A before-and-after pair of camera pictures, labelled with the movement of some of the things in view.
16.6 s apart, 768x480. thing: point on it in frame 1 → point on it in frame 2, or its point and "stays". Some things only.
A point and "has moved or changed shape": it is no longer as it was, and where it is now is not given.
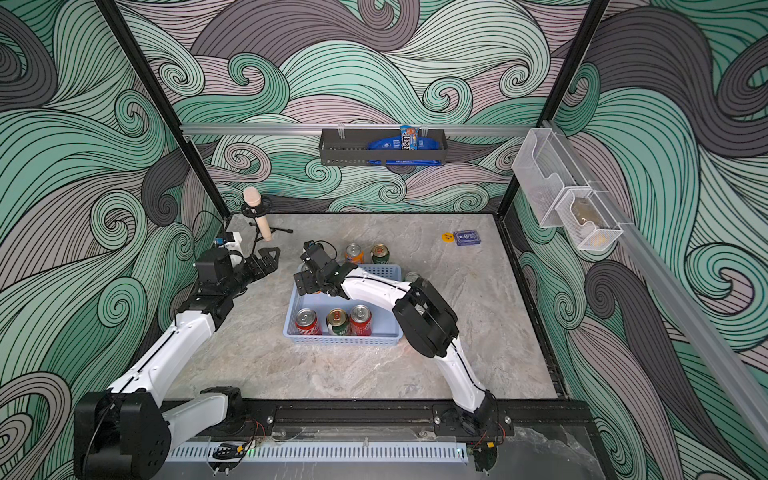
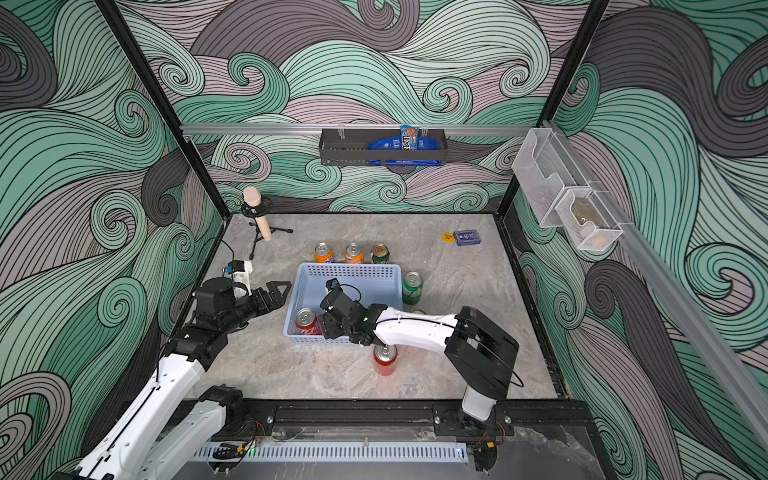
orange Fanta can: [354, 254] stays
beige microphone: [252, 196] stays
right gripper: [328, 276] → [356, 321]
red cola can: [361, 320] has moved or changed shape
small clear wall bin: [587, 219] stays
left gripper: [269, 266] → [275, 301]
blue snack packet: [409, 139] stays
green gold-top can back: [380, 254] stays
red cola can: [306, 322] stays
